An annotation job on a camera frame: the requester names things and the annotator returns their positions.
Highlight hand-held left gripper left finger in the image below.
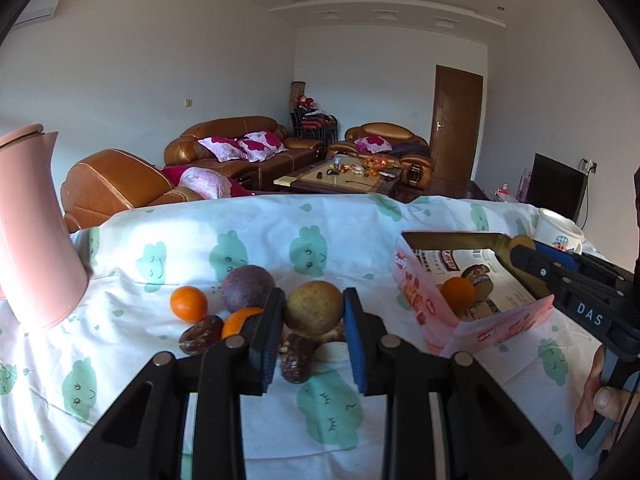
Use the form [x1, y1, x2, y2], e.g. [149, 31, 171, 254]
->
[55, 287, 286, 480]

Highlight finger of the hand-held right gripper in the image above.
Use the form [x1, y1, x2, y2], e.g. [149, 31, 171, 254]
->
[531, 240, 637, 283]
[510, 244, 576, 301]

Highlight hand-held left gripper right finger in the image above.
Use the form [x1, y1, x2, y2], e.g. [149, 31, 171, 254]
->
[342, 287, 573, 480]

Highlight orange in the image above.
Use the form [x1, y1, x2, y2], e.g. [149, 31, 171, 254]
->
[221, 307, 265, 341]
[440, 277, 477, 315]
[170, 285, 209, 323]

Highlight purple passion fruit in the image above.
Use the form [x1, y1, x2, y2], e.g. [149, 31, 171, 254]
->
[220, 266, 276, 314]

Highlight pink tin box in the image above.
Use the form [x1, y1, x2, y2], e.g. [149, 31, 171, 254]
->
[393, 231, 556, 357]

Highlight person's right hand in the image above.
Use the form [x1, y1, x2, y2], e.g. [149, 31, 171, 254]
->
[574, 345, 632, 436]

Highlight white printed cup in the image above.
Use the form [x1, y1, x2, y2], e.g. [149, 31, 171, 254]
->
[535, 208, 586, 256]

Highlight brown green round fruit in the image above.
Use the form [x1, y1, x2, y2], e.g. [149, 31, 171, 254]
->
[284, 281, 345, 337]

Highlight chocolate donut centre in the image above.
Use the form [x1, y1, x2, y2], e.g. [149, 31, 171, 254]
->
[280, 332, 318, 385]

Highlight chocolate donut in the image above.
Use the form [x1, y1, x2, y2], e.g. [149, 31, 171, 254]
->
[280, 332, 318, 385]
[178, 315, 225, 357]

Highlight black television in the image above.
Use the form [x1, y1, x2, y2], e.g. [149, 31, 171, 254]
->
[527, 153, 587, 227]

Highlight chocolate donut left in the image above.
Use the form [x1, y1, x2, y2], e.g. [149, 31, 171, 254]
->
[178, 315, 225, 357]

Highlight cloud printed white tablecloth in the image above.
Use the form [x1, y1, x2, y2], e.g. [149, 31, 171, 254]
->
[0, 192, 616, 480]

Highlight wooden coffee table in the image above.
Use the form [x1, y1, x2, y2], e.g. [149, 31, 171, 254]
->
[273, 156, 403, 202]

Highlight pale pink pillow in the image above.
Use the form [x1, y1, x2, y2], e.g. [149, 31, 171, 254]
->
[178, 167, 234, 200]

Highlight brown wooden door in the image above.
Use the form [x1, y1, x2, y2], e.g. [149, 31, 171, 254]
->
[429, 64, 485, 184]

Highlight pink flowered pillow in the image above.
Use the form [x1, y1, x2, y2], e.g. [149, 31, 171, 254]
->
[355, 135, 393, 154]
[237, 131, 289, 163]
[197, 136, 247, 163]

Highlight brown leather three-seat sofa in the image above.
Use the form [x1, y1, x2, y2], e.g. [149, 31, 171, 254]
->
[164, 116, 327, 192]

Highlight brown leather armchair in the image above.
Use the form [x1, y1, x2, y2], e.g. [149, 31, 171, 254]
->
[326, 122, 434, 188]
[61, 149, 203, 234]

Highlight stacked dark chairs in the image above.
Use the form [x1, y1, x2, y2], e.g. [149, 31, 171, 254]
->
[289, 105, 339, 147]

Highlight pink electric kettle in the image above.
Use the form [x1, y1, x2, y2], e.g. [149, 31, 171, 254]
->
[0, 123, 93, 331]

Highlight white air conditioner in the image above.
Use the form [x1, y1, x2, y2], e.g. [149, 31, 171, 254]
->
[14, 0, 64, 27]

